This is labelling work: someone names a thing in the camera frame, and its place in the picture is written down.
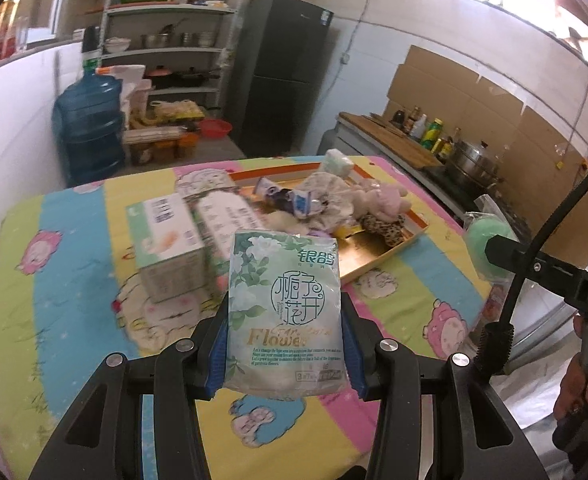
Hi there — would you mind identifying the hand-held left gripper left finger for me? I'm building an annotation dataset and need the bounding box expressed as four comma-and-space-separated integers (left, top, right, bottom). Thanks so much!
29, 304, 231, 480

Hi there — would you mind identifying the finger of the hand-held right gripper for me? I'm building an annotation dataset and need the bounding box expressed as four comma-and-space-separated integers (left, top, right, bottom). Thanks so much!
484, 237, 583, 307

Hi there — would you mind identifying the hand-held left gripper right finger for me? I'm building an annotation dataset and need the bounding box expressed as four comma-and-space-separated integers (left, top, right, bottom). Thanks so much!
342, 291, 550, 480

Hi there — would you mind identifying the green puff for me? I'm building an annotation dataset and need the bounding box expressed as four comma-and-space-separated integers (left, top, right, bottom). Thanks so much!
461, 192, 520, 286

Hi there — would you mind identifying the green floral tissue packet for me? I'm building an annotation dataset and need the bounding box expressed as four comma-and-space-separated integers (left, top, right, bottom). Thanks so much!
223, 230, 351, 397

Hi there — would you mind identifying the gold cardboard box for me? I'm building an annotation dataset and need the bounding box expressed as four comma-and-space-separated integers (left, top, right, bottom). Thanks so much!
226, 167, 431, 281

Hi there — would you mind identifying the leopard print scrunchie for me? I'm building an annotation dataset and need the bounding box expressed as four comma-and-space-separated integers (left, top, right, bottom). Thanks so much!
361, 212, 406, 247

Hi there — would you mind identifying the cream plush toy purple bow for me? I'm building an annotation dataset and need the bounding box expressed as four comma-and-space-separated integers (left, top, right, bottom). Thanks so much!
266, 210, 325, 237

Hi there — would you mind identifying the white floral scrunchie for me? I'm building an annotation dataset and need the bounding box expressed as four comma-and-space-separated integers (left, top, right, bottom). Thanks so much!
294, 171, 365, 234

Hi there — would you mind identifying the pink plush rabbit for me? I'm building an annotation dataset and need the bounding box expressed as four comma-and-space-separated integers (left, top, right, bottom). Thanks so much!
354, 180, 410, 224

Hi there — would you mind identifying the small black white packet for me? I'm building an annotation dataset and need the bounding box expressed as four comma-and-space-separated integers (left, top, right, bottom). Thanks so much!
256, 177, 313, 219

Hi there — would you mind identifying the person's right hand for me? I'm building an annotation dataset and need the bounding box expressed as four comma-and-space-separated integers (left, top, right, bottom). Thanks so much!
553, 314, 588, 421

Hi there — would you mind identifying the steel steamer pot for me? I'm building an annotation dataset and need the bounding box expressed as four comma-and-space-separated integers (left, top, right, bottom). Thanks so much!
444, 140, 505, 194

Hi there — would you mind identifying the black induction cooker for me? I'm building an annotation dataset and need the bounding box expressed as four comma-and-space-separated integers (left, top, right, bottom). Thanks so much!
421, 165, 475, 196

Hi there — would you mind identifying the green tissue box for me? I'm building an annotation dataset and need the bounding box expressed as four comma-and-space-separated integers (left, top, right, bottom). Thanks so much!
126, 192, 208, 305

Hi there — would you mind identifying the white floral tissue box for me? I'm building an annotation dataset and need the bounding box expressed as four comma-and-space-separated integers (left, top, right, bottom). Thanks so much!
194, 189, 268, 281

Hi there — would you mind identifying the green yellow bottle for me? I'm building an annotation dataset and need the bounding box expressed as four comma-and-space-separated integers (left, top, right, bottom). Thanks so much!
420, 117, 445, 150

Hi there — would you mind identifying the wooden cutting board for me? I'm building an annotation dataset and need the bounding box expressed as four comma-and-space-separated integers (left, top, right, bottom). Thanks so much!
338, 112, 445, 169

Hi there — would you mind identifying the grey low stone bench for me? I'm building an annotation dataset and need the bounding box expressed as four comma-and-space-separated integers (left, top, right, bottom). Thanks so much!
124, 132, 248, 166

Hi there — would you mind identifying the grey kitchen counter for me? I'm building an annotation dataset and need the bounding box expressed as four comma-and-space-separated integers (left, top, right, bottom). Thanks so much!
319, 112, 535, 242

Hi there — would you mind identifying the red bowl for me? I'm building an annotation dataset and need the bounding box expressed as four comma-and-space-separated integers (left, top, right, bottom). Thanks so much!
197, 119, 233, 140

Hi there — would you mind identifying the clear noodle container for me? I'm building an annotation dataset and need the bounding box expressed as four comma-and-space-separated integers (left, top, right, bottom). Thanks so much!
124, 127, 183, 144

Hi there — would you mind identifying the blue water jug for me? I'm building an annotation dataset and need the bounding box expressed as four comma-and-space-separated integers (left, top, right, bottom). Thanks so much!
51, 74, 128, 187

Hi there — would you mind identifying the beige paper bag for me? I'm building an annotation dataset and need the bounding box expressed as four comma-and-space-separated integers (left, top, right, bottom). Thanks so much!
129, 82, 153, 122

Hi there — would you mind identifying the black wok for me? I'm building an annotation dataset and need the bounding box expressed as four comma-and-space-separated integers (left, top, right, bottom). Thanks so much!
174, 67, 221, 86

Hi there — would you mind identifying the black fridge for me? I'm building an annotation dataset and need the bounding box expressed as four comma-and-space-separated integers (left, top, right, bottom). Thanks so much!
228, 0, 336, 159

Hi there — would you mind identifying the black pot red lid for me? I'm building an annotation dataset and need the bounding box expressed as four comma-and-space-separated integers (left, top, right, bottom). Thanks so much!
146, 65, 175, 89

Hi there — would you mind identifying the white rice sack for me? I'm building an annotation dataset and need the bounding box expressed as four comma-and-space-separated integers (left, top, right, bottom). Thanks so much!
101, 65, 148, 122

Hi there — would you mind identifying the stack of steel bowls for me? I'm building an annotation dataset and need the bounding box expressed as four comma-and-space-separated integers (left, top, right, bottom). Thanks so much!
179, 31, 218, 47

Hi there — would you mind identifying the black white water pump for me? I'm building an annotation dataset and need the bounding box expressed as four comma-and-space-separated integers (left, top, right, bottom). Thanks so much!
81, 25, 101, 76

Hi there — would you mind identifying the grey metal shelf rack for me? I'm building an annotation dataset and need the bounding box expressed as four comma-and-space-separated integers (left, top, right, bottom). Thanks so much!
99, 0, 251, 111

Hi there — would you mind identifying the cardboard wall sheet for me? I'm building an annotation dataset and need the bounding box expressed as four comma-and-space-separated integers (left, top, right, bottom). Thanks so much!
386, 44, 588, 241

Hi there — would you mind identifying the wall cable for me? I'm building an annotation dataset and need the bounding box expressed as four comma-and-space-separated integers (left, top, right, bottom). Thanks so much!
348, 0, 391, 57

